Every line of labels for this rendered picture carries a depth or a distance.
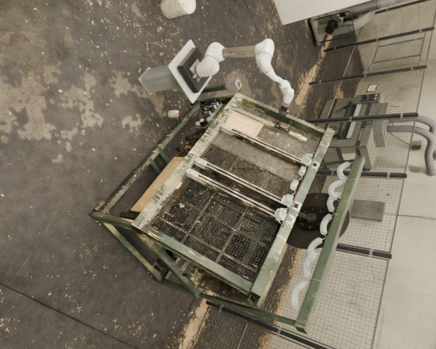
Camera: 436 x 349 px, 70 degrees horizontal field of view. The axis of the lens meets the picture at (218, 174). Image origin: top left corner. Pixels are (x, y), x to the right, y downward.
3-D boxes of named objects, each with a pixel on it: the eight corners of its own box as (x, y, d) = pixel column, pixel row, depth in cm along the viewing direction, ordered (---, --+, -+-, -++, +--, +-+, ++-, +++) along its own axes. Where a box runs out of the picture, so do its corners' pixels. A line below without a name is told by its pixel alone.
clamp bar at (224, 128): (223, 126, 376) (225, 111, 357) (316, 168, 351) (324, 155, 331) (219, 131, 371) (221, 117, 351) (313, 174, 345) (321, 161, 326)
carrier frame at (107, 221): (192, 100, 459) (239, 93, 407) (229, 168, 537) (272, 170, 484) (88, 215, 341) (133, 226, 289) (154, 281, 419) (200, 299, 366)
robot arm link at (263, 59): (271, 71, 307) (274, 60, 311) (261, 59, 294) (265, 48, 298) (260, 74, 315) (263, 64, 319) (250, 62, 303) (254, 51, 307)
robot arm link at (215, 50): (201, 55, 336) (207, 39, 342) (207, 66, 349) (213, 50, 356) (268, 51, 299) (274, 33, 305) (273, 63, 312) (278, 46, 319)
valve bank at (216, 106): (209, 95, 401) (223, 93, 386) (213, 105, 409) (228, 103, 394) (188, 119, 374) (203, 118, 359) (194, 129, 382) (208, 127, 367)
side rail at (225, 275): (147, 228, 299) (147, 223, 290) (251, 287, 276) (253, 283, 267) (142, 235, 295) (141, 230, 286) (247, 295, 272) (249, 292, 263)
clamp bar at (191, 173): (189, 170, 335) (190, 156, 316) (292, 221, 310) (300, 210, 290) (185, 176, 330) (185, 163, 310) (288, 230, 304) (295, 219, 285)
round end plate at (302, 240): (290, 188, 396) (356, 192, 346) (291, 190, 399) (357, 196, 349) (265, 238, 353) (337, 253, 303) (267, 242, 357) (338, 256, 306)
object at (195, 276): (217, 225, 365) (283, 237, 312) (223, 233, 374) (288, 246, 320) (185, 277, 328) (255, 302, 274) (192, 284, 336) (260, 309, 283)
